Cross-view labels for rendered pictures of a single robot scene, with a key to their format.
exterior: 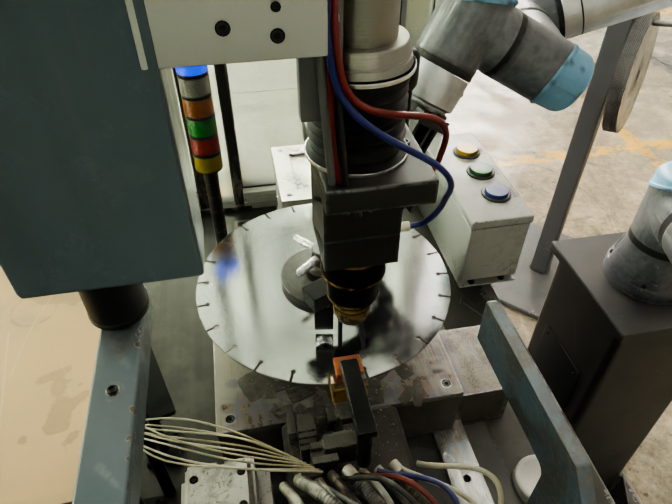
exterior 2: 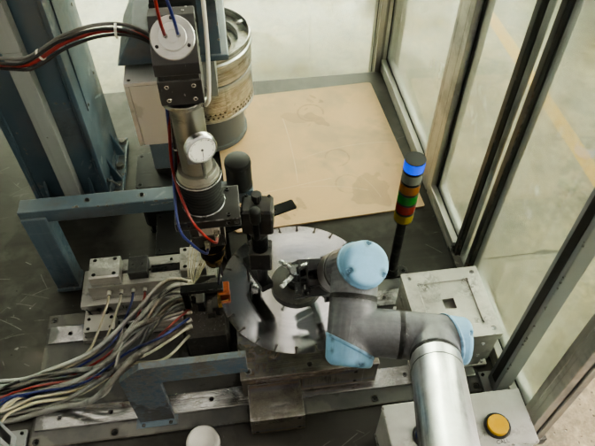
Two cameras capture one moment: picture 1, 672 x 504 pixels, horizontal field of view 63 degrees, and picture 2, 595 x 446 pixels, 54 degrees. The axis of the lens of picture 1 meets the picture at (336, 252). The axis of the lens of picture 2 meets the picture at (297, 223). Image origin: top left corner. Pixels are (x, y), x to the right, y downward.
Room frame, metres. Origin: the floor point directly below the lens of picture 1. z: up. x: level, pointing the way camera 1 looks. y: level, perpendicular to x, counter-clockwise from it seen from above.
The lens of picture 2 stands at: (0.56, -0.70, 2.00)
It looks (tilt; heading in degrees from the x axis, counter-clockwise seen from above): 50 degrees down; 93
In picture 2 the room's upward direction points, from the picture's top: straight up
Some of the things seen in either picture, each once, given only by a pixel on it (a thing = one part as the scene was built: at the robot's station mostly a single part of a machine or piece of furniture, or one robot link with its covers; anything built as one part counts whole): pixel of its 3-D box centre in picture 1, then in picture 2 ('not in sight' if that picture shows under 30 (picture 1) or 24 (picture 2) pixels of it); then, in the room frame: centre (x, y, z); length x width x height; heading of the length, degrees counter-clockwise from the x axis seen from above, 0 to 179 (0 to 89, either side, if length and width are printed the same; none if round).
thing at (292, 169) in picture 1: (325, 201); (443, 320); (0.86, 0.02, 0.82); 0.18 x 0.18 x 0.15; 11
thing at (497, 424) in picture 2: (466, 152); (497, 426); (0.92, -0.25, 0.90); 0.04 x 0.04 x 0.02
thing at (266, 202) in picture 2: not in sight; (258, 231); (0.45, -0.02, 1.17); 0.06 x 0.05 x 0.20; 2
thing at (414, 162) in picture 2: (190, 60); (414, 164); (0.76, 0.20, 1.14); 0.05 x 0.04 x 0.03; 101
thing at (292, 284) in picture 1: (323, 271); (296, 280); (0.52, 0.02, 0.96); 0.11 x 0.11 x 0.03
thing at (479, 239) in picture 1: (466, 205); (451, 437); (0.85, -0.25, 0.82); 0.28 x 0.11 x 0.15; 11
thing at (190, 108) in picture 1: (197, 103); (410, 185); (0.76, 0.20, 1.08); 0.05 x 0.04 x 0.03; 101
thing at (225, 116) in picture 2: not in sight; (204, 85); (0.20, 0.74, 0.93); 0.31 x 0.31 x 0.36
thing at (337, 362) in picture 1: (355, 407); (205, 296); (0.33, -0.02, 0.95); 0.10 x 0.03 x 0.07; 11
